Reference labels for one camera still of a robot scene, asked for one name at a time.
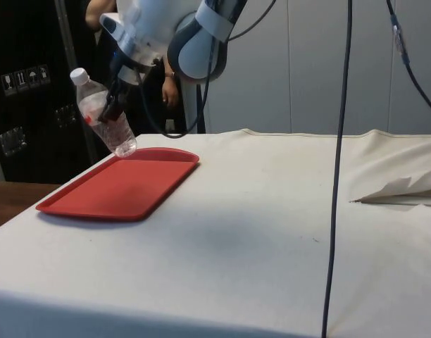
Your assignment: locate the red tray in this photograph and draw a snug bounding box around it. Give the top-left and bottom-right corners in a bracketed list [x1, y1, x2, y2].
[35, 146, 201, 223]

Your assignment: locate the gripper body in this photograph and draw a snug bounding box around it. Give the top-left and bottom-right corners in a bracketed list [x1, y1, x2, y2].
[108, 49, 146, 85]

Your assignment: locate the black cabinet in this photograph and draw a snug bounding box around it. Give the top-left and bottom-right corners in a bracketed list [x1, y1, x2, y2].
[0, 0, 113, 184]

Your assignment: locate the clear plastic bottle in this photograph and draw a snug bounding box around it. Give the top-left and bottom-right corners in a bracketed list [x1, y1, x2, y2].
[69, 67, 137, 158]

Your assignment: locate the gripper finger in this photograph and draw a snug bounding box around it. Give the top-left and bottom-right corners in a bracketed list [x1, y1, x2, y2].
[97, 82, 127, 124]

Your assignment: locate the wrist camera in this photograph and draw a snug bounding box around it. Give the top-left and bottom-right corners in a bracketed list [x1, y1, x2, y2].
[99, 13, 132, 45]

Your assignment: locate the person in dark clothes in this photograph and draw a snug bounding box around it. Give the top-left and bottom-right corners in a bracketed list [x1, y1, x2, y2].
[85, 0, 188, 134]

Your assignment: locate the black cable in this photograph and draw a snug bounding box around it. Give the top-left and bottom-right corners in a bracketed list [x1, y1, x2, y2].
[224, 0, 278, 42]
[385, 0, 431, 119]
[137, 31, 220, 139]
[320, 0, 354, 338]

